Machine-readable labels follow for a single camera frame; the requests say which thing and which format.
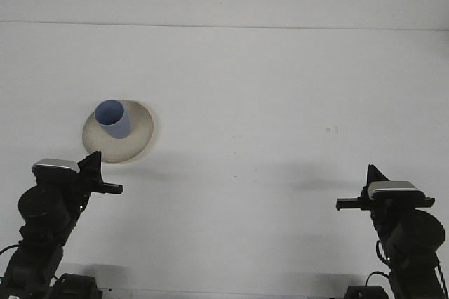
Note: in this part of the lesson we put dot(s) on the pale blue cup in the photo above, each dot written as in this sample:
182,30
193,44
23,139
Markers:
115,127

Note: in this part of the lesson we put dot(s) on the pale round plate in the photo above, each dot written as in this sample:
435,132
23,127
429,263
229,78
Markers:
140,137

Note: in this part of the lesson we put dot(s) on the gripper grey camera box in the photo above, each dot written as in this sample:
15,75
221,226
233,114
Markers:
56,165
394,190

